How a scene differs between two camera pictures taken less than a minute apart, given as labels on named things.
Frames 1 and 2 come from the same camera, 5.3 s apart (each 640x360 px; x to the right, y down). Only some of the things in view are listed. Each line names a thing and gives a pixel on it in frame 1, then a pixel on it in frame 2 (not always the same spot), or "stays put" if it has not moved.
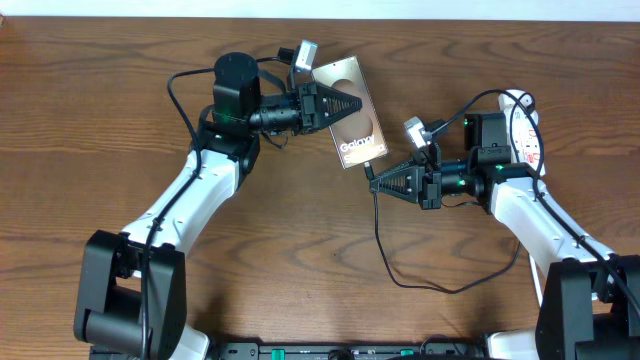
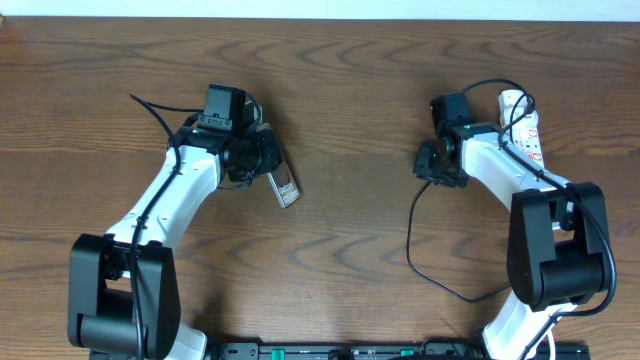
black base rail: x=355 y=351 stays put
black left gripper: x=314 y=107 -> x=272 y=157
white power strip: x=525 y=137 stays put
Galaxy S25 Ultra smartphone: x=358 y=136 -> x=284 y=184
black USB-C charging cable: x=393 y=277 -> x=417 y=199
